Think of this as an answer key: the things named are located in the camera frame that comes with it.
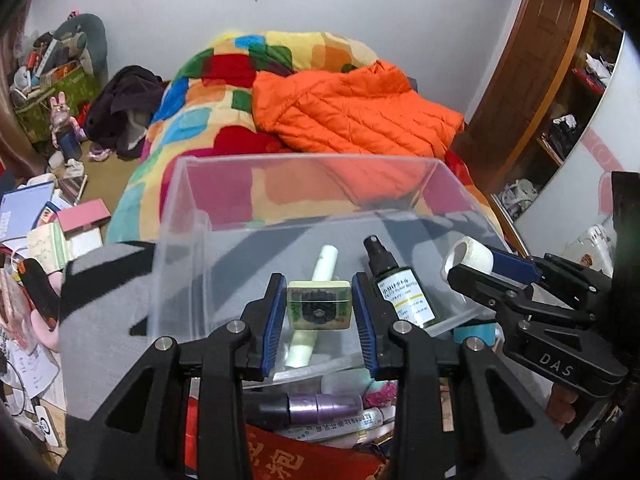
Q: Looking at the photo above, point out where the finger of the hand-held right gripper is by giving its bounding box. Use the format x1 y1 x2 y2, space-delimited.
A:
487 246 613 306
446 264 598 330

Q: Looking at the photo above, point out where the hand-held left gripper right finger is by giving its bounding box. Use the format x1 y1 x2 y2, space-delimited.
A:
351 272 583 480

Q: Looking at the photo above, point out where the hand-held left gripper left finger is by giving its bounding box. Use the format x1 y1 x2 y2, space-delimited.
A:
57 272 287 480

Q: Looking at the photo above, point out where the white tape roll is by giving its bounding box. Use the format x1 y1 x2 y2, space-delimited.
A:
442 236 496 283

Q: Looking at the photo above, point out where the teal tape roll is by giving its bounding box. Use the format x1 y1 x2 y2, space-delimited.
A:
452 324 497 348

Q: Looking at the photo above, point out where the black spray bottle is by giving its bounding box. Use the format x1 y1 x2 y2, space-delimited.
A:
363 235 441 330

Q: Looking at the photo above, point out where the pale green tube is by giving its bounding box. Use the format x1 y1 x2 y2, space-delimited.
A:
285 244 341 370

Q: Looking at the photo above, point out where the purple bottle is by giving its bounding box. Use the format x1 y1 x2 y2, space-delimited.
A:
257 392 365 431

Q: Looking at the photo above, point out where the silver printed tube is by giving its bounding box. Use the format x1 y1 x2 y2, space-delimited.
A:
277 406 396 443

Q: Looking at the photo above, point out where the red gold pouch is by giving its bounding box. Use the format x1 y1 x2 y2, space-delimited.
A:
187 395 388 480

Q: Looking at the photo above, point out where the clear plastic box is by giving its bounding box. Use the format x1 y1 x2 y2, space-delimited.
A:
147 156 511 361

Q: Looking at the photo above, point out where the person's right hand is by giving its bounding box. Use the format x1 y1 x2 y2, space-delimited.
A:
547 384 583 431

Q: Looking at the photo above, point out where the white pink panel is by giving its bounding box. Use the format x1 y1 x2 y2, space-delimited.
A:
512 35 640 271

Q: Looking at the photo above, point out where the wooden shelf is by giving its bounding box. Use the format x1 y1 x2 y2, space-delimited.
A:
492 0 626 211

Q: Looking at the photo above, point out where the pink box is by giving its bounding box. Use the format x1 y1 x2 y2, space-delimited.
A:
55 199 112 233

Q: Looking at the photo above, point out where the orange down jacket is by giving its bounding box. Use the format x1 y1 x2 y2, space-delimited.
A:
251 60 466 158

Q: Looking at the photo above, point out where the colourful patchwork blanket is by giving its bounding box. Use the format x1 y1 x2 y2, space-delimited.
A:
105 31 506 246

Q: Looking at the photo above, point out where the dark clothes pile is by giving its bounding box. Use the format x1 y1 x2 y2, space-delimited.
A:
82 65 166 161

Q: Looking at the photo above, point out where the blue book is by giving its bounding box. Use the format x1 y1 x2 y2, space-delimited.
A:
0 182 56 246

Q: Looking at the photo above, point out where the pink rabbit toy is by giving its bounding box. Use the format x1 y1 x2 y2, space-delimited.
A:
47 91 86 161

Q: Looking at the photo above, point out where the green basket of clutter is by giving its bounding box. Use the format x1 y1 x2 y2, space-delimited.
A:
12 67 98 143

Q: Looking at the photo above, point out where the pink hair tie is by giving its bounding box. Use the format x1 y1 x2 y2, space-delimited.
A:
362 380 398 411

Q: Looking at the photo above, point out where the black orange handle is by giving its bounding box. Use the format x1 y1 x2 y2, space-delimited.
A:
20 257 63 333

